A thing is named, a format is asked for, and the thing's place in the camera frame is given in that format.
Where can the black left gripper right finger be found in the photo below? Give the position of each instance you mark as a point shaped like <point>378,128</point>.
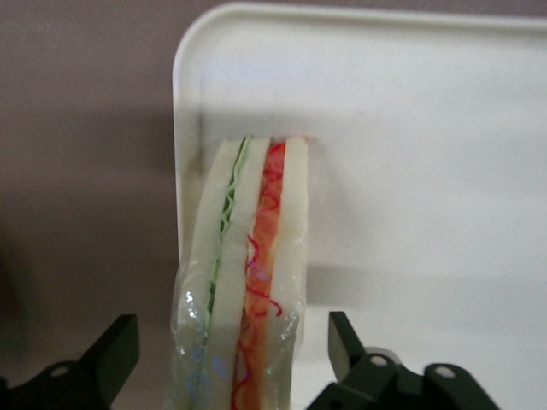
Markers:
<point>376,384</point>

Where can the cream plastic tray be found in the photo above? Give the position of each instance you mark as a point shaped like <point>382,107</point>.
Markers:
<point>406,171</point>

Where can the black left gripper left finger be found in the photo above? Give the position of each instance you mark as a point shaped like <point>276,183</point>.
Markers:
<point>77,384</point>

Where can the triangular sandwich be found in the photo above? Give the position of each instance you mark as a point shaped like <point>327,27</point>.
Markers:
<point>231,256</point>

